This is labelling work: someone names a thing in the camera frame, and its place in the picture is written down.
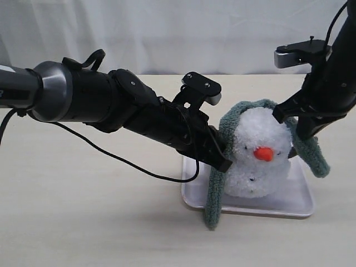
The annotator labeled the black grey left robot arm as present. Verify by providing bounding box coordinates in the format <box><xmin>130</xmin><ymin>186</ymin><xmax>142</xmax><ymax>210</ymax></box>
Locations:
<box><xmin>1</xmin><ymin>50</ymin><xmax>232</xmax><ymax>172</ymax></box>

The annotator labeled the white backdrop curtain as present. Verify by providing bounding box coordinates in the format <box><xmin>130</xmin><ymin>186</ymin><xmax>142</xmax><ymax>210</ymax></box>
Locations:
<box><xmin>1</xmin><ymin>1</ymin><xmax>343</xmax><ymax>75</ymax></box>

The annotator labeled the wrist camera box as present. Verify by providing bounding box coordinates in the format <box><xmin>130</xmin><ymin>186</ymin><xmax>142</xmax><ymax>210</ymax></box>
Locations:
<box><xmin>274</xmin><ymin>36</ymin><xmax>331</xmax><ymax>69</ymax></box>
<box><xmin>173</xmin><ymin>72</ymin><xmax>222</xmax><ymax>110</ymax></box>

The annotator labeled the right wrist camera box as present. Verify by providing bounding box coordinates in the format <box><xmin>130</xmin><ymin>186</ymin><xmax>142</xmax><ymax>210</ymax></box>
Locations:
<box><xmin>274</xmin><ymin>36</ymin><xmax>331</xmax><ymax>69</ymax></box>

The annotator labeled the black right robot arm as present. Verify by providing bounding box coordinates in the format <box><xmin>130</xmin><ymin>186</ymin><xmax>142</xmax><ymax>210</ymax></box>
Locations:
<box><xmin>273</xmin><ymin>1</ymin><xmax>355</xmax><ymax>140</ymax></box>

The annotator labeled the white plush snowman toy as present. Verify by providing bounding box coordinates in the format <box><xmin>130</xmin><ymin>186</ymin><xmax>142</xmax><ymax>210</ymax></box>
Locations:
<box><xmin>224</xmin><ymin>107</ymin><xmax>292</xmax><ymax>198</ymax></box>

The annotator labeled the green fuzzy scarf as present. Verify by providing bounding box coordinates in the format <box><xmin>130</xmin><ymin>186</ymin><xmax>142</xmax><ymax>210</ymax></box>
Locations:
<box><xmin>204</xmin><ymin>99</ymin><xmax>330</xmax><ymax>230</ymax></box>

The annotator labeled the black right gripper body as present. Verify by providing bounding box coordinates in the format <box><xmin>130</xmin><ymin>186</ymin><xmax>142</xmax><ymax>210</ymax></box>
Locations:
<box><xmin>296</xmin><ymin>71</ymin><xmax>355</xmax><ymax>118</ymax></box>

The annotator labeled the white square tray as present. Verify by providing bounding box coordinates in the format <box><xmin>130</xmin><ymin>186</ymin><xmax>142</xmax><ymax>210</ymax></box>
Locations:
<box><xmin>181</xmin><ymin>157</ymin><xmax>315</xmax><ymax>219</ymax></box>

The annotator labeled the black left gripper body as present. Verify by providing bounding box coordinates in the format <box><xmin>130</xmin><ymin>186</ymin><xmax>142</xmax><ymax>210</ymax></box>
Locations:
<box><xmin>176</xmin><ymin>111</ymin><xmax>217</xmax><ymax>164</ymax></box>

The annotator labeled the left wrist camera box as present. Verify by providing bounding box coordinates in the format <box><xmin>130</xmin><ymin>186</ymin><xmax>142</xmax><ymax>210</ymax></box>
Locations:
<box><xmin>173</xmin><ymin>72</ymin><xmax>222</xmax><ymax>110</ymax></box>

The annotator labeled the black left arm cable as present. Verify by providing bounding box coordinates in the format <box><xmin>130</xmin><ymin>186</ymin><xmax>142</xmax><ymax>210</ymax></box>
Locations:
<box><xmin>0</xmin><ymin>110</ymin><xmax>201</xmax><ymax>183</ymax></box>

